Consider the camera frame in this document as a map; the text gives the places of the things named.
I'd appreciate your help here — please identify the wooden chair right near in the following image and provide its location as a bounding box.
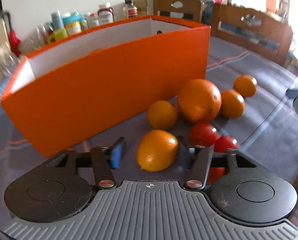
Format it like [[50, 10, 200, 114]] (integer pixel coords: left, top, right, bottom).
[[211, 3, 293, 66]]

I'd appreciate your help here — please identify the large orange by box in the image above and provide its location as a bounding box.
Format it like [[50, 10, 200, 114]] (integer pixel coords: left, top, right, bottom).
[[177, 79, 222, 123]]

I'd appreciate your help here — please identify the large orange front left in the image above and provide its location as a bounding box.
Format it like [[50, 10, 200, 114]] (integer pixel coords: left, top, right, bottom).
[[91, 49, 105, 54]]

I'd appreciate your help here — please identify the small tangerine front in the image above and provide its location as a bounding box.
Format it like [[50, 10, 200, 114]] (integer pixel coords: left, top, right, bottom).
[[136, 129, 179, 172]]

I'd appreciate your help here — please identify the red tomato back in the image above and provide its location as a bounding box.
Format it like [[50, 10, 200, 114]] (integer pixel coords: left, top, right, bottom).
[[207, 167, 227, 185]]

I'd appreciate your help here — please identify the red tomato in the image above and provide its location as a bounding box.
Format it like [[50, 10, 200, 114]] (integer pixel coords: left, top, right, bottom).
[[207, 167, 227, 185], [189, 122, 219, 147], [214, 135, 239, 153]]

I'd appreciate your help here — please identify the white jar yellow lid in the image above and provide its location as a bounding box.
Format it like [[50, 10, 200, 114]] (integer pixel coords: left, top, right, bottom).
[[65, 21, 82, 36]]

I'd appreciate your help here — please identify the blue tumbler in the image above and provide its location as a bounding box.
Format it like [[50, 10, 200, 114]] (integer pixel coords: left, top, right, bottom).
[[51, 10, 64, 30]]

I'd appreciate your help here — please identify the small tangerine far right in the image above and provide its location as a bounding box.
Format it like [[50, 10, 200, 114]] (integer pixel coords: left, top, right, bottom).
[[234, 75, 257, 98]]

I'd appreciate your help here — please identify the red folded umbrella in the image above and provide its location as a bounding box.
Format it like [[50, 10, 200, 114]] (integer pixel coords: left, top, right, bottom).
[[3, 11, 21, 57]]

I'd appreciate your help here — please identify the red tomato front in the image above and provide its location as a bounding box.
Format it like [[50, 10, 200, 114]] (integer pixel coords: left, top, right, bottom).
[[189, 122, 219, 147]]

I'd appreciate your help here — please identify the wooden chair right far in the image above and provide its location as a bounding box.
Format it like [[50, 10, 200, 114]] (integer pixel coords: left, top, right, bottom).
[[153, 0, 203, 23]]

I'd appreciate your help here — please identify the small tangerine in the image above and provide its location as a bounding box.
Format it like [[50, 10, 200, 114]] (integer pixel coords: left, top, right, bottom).
[[220, 89, 245, 119], [234, 75, 257, 98], [146, 101, 178, 130], [136, 129, 179, 172]]

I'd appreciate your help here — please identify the red tomato middle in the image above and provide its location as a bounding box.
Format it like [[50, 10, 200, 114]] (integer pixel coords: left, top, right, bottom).
[[214, 135, 239, 153]]

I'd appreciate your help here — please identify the wooden chair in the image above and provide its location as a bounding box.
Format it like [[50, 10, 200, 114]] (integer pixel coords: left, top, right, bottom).
[[153, 0, 203, 23], [211, 3, 293, 66]]

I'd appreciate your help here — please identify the orange cardboard box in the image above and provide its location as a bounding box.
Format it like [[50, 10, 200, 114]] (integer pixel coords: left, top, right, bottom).
[[1, 15, 211, 157]]

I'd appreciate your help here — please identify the clear drinking glass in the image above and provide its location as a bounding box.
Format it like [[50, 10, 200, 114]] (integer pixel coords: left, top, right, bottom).
[[0, 51, 20, 77]]

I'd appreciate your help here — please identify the cardboard box on table end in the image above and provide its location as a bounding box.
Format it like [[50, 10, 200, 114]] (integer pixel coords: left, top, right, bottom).
[[133, 0, 148, 16]]

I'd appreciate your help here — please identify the teal plastic container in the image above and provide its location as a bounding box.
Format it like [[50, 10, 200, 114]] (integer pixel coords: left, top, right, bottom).
[[62, 12, 85, 25]]

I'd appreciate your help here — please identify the small tangerine at box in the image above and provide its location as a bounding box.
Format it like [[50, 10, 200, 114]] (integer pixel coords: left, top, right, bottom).
[[146, 101, 178, 130]]

